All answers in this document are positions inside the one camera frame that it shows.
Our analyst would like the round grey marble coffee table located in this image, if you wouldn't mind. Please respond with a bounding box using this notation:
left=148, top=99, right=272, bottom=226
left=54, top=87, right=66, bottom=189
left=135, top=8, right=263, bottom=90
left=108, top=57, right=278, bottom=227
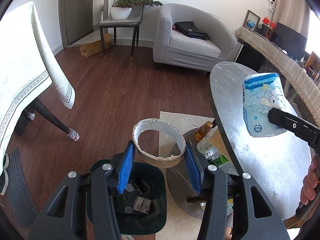
left=166, top=61, right=316, bottom=221

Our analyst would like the flat cardboard box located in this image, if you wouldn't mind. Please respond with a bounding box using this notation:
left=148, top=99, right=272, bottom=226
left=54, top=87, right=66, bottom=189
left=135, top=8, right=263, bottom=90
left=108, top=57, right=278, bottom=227
left=80, top=33, right=111, bottom=57

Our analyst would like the beige fringed desk cloth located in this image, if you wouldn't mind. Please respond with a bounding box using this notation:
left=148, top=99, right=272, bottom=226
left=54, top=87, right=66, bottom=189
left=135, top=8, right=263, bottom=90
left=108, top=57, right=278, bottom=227
left=235, top=27, right=320, bottom=125

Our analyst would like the person's right hand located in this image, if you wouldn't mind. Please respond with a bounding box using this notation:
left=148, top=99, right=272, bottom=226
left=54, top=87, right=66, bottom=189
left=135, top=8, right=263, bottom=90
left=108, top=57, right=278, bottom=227
left=300, top=156, right=318, bottom=205

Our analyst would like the potted green plant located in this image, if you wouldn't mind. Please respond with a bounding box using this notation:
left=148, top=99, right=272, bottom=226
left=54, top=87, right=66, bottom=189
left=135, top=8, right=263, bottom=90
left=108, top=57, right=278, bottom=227
left=110, top=0, right=163, bottom=20

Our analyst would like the grey fabric armchair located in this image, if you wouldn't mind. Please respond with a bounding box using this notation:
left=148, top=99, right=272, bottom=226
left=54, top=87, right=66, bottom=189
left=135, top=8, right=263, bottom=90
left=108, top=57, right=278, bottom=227
left=152, top=3, right=237, bottom=72

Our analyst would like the black handbag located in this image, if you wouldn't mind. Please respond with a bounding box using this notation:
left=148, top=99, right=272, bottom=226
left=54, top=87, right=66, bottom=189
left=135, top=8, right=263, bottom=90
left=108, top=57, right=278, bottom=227
left=173, top=21, right=209, bottom=41

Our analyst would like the black monitor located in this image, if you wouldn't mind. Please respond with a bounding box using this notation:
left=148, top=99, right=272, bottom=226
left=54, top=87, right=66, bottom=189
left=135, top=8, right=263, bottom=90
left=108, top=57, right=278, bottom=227
left=270, top=23, right=307, bottom=58

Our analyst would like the green drink bottle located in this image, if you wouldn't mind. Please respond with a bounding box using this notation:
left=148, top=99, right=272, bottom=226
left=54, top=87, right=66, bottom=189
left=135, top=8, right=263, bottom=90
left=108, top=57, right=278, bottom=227
left=207, top=151, right=229, bottom=167

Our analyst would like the grey floor mat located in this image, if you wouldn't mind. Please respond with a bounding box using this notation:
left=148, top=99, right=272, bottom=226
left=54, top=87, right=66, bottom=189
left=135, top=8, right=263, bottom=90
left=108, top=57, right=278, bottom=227
left=7, top=147, right=39, bottom=228

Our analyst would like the grey dining chair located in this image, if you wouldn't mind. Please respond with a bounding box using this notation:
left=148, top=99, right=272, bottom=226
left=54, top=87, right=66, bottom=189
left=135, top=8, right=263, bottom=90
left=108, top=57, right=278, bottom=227
left=98, top=0, right=144, bottom=62

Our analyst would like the small blue globe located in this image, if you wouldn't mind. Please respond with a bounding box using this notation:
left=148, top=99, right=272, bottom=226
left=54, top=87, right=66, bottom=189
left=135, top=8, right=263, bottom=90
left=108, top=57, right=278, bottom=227
left=246, top=20, right=255, bottom=31

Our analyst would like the black table leg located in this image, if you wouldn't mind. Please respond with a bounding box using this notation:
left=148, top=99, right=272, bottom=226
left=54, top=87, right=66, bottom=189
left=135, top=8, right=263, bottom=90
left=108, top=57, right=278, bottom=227
left=24, top=98, right=80, bottom=141

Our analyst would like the dark green trash bin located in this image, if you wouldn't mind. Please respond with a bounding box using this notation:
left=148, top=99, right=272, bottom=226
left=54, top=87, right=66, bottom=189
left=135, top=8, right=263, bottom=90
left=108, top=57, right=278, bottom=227
left=86, top=159, right=168, bottom=236

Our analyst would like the white green shoe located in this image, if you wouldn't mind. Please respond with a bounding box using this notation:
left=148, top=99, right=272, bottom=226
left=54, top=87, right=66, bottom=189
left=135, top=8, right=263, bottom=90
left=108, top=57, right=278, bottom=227
left=0, top=154, right=10, bottom=196

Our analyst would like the white security camera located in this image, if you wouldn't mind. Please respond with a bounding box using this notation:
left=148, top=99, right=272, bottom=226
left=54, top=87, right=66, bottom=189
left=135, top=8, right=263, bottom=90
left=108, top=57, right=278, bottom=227
left=268, top=0, right=276, bottom=12

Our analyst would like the wooden shelf box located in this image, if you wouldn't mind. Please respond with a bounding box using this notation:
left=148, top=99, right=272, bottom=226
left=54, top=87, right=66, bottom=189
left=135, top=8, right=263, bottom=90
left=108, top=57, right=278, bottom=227
left=304, top=52, right=320, bottom=86

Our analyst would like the grey door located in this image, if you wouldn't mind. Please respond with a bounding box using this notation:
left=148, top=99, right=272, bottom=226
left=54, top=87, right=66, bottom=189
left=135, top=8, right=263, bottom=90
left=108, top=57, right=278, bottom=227
left=59, top=0, right=93, bottom=48

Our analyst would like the beige rug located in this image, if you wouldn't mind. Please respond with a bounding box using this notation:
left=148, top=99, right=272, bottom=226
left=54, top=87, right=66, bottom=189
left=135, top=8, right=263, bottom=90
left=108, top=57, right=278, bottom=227
left=155, top=111, right=214, bottom=239

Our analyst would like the brown tape roll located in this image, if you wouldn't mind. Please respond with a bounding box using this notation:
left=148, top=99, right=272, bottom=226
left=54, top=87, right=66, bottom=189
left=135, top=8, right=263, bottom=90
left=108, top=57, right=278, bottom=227
left=132, top=118, right=186, bottom=169

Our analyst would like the yellow liquid bottle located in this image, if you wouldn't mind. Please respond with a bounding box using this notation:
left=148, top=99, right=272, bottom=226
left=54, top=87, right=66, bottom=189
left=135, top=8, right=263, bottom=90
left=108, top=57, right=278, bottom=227
left=194, top=121, right=213, bottom=141

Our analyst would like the blue tissue pack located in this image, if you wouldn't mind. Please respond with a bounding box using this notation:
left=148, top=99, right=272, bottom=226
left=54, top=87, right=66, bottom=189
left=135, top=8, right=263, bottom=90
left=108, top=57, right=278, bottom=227
left=242, top=73, right=286, bottom=138

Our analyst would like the pale green tablecloth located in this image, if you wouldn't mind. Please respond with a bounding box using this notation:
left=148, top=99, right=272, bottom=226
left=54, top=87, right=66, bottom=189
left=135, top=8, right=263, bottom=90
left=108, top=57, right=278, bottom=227
left=1, top=2, right=75, bottom=156

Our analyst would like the wooden picture frame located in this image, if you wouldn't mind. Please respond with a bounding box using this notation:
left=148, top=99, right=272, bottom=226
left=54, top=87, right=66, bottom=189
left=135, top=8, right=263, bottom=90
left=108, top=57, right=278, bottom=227
left=242, top=10, right=260, bottom=31

